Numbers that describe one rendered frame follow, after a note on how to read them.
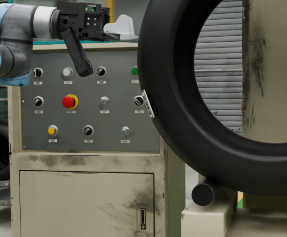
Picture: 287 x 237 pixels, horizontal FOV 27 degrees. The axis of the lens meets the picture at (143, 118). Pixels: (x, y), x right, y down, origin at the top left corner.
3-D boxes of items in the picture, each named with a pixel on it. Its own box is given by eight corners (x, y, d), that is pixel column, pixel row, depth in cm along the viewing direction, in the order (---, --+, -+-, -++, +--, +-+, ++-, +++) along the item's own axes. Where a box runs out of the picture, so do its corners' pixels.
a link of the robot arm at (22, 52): (-18, 83, 135) (-14, 35, 135) (6, 83, 146) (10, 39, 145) (13, 87, 133) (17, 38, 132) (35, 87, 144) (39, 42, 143)
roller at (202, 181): (209, 176, 154) (214, 160, 154) (225, 182, 153) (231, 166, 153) (188, 201, 121) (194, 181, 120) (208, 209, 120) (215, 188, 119)
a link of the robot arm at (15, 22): (3, 38, 146) (6, 3, 145) (44, 43, 143) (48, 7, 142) (-12, 36, 138) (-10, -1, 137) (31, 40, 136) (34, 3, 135)
